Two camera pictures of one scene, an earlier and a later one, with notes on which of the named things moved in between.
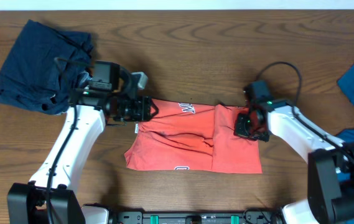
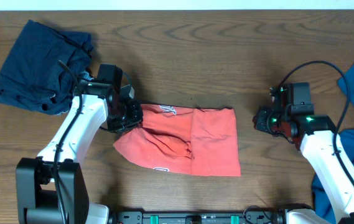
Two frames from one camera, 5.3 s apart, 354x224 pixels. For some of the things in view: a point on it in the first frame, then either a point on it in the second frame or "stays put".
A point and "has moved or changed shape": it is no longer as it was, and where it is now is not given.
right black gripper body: [245, 127] -> [272, 122]
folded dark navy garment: [43, 68] stays put
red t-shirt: [190, 136] has moved or changed shape
